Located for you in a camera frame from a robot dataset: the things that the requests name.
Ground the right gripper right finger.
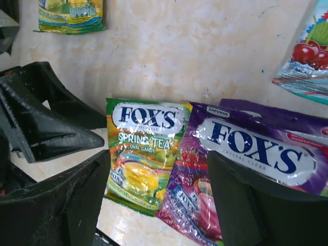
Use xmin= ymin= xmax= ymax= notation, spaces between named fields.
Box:
xmin=207 ymin=151 xmax=327 ymax=245

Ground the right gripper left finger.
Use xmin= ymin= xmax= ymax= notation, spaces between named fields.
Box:
xmin=1 ymin=150 xmax=110 ymax=245

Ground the purple candy bag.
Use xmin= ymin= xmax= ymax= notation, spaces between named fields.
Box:
xmin=157 ymin=102 xmax=327 ymax=245
xmin=220 ymin=98 xmax=327 ymax=145

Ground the green candy bag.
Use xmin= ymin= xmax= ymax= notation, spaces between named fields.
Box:
xmin=106 ymin=98 xmax=192 ymax=217
xmin=38 ymin=0 xmax=106 ymax=34

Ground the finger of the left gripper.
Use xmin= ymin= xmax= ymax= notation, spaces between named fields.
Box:
xmin=1 ymin=61 xmax=106 ymax=163

